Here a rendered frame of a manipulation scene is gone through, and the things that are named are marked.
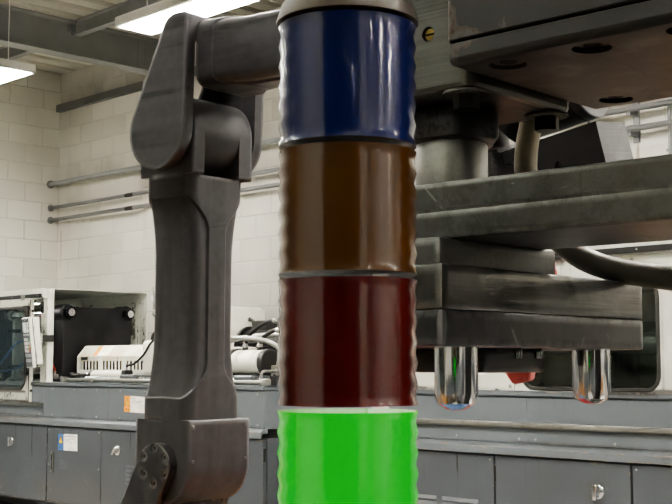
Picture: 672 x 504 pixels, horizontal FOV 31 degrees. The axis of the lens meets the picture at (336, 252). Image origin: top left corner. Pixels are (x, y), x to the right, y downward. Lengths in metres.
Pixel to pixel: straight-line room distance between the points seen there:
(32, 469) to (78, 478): 0.63
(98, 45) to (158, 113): 10.66
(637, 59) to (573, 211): 0.07
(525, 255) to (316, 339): 0.32
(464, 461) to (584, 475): 0.73
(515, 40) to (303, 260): 0.24
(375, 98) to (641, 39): 0.22
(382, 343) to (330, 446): 0.03
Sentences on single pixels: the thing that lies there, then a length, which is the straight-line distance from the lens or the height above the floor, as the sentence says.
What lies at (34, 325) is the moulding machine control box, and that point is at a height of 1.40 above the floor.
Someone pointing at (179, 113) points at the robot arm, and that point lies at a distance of 0.97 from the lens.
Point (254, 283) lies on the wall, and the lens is 10.62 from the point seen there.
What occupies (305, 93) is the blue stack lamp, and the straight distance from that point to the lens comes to 0.32.
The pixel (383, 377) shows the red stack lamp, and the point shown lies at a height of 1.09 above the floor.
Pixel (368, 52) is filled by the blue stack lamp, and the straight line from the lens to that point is 0.32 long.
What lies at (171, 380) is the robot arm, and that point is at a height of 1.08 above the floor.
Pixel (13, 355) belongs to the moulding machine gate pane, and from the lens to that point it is 9.90.
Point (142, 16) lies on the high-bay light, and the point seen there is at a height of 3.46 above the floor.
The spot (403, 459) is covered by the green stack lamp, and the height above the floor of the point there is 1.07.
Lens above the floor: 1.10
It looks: 5 degrees up
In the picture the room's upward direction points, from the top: straight up
